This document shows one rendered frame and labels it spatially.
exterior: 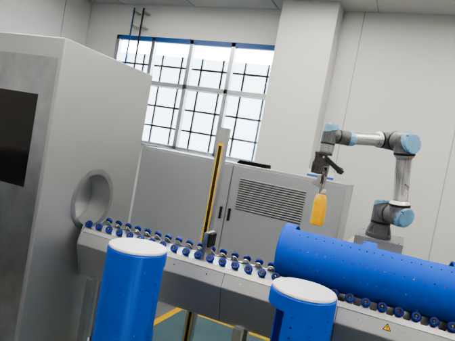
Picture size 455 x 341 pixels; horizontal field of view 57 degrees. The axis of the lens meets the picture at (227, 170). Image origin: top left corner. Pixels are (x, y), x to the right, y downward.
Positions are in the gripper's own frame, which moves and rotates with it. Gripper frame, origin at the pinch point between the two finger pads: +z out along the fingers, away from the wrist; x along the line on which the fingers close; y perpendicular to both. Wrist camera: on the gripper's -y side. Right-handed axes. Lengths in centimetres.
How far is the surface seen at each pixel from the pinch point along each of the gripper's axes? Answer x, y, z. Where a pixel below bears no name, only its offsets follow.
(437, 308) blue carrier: 13, -62, 40
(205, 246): 7, 56, 44
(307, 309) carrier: 56, -12, 44
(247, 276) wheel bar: 13, 27, 52
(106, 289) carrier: 64, 76, 61
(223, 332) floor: -117, 74, 145
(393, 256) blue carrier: 9.1, -40.4, 22.8
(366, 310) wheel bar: 12, -34, 51
